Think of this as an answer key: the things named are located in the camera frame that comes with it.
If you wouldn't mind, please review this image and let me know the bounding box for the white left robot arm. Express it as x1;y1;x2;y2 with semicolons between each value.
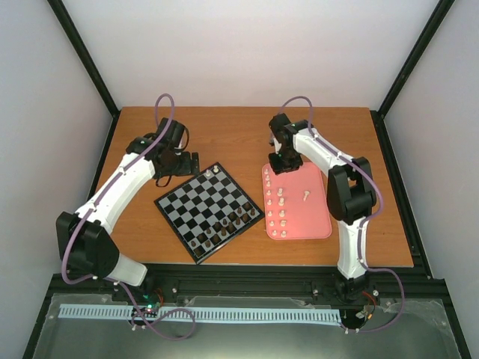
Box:
55;117;199;301

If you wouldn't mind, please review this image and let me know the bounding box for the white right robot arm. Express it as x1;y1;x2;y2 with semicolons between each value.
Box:
268;113;382;303

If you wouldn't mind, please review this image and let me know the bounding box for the pink plastic tray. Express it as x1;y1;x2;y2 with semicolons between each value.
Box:
262;162;332;240

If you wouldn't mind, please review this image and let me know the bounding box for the black and silver chessboard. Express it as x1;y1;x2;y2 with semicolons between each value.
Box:
154;162;264;265

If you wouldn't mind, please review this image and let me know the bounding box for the black aluminium frame post left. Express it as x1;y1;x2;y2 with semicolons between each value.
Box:
47;0;120;118

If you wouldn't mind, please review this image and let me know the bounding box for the black aluminium frame post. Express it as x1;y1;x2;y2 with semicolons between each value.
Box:
377;0;455;120
47;0;120;118

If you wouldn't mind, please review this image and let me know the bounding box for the light blue cable duct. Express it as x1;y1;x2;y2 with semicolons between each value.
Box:
58;304;341;326

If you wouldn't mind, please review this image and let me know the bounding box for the black aluminium frame post right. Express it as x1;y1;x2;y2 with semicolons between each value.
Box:
377;0;455;120

